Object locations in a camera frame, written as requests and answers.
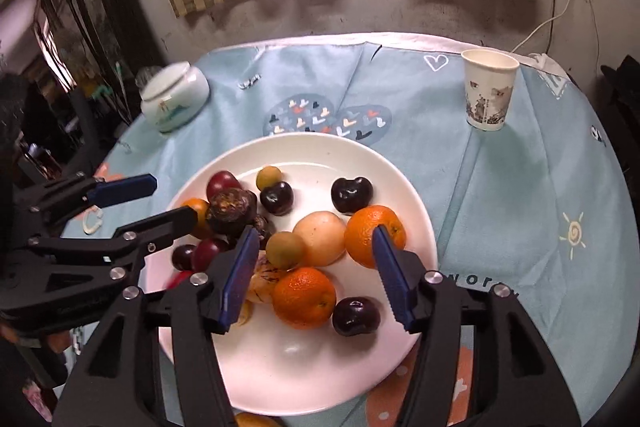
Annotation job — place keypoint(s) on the pale yellow pepino melon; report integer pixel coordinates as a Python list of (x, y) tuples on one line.
[(267, 177)]

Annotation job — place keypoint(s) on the dark brown water chestnut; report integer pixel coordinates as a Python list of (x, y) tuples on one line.
[(231, 209), (263, 229)]

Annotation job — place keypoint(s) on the small olive green plum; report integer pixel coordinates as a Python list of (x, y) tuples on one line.
[(285, 249)]

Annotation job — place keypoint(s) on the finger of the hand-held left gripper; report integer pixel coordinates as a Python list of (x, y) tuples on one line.
[(165, 224), (125, 189)]

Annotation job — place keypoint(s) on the black bag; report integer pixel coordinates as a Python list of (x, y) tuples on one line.
[(622, 102)]

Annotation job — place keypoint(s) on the russet brown pear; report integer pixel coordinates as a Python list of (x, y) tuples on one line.
[(320, 238)]

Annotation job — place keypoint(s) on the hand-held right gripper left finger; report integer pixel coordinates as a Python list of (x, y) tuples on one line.
[(240, 277)]

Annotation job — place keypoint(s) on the small orange yellow tangerine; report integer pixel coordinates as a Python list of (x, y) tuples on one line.
[(198, 214)]

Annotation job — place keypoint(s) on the blue printed tablecloth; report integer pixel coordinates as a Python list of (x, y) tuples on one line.
[(425, 107)]

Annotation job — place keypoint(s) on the white plate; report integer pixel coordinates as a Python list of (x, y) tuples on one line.
[(310, 367)]

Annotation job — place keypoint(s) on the red cherry tomato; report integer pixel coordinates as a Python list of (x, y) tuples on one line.
[(178, 280)]

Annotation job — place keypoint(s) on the green yellow tangerine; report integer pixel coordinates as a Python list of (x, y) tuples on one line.
[(255, 420)]

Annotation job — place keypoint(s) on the clear plastic bag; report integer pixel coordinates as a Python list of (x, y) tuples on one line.
[(149, 79)]

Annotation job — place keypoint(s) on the pale green lidded ceramic jar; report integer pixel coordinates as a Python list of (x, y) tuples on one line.
[(175, 99)]

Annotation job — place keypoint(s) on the person's left hand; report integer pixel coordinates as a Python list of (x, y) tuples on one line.
[(59, 341)]

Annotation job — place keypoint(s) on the printed paper cup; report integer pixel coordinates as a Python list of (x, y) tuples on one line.
[(489, 92)]

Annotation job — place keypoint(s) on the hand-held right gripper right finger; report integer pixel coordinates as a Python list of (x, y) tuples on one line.
[(392, 277)]

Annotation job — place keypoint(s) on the orange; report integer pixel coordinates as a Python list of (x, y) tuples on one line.
[(303, 297), (367, 229)]

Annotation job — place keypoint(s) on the dark red plum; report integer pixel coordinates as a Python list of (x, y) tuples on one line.
[(223, 183), (210, 253)]

